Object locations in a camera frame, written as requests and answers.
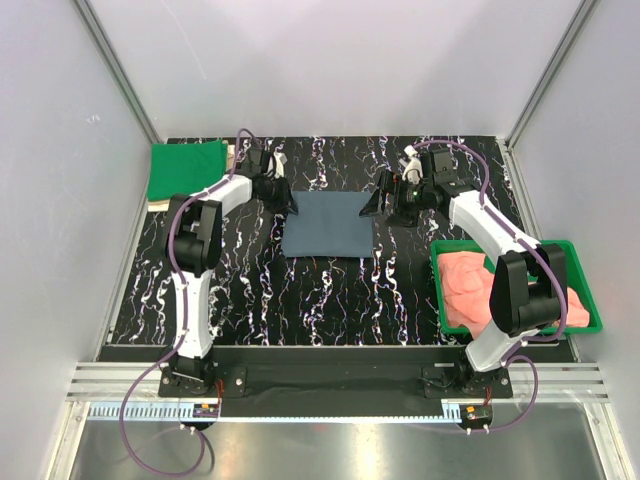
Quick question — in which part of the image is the folded green t-shirt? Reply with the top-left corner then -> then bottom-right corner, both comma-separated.
147,141 -> 225,201

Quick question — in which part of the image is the green plastic bin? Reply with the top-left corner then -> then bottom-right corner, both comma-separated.
430,239 -> 604,335

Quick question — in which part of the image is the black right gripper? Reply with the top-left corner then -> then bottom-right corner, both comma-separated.
359,170 -> 433,229

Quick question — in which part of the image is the aluminium frame rail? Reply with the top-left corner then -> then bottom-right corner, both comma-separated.
65,361 -> 608,404

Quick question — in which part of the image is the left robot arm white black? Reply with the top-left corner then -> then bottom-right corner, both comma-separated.
163,148 -> 298,396

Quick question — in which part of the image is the pink t-shirt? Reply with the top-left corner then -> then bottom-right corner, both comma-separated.
438,251 -> 591,337

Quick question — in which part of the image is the grey slotted cable duct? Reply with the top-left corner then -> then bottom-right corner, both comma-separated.
88,401 -> 493,425

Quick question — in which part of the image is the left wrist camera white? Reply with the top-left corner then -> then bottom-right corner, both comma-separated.
269,152 -> 287,178

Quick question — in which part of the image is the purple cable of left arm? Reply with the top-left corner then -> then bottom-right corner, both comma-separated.
118,127 -> 261,476

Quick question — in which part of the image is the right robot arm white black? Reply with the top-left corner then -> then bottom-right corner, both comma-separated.
359,140 -> 569,397

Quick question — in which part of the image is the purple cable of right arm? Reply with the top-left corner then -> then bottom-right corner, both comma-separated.
405,139 -> 571,434

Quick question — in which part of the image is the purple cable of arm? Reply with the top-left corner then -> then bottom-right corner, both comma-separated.
405,139 -> 571,434
118,127 -> 261,476

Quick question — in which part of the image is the folded beige t-shirt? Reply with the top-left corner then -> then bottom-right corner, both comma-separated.
147,143 -> 238,213

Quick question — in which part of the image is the blue-grey t-shirt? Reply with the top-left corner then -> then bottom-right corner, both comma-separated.
281,191 -> 374,258

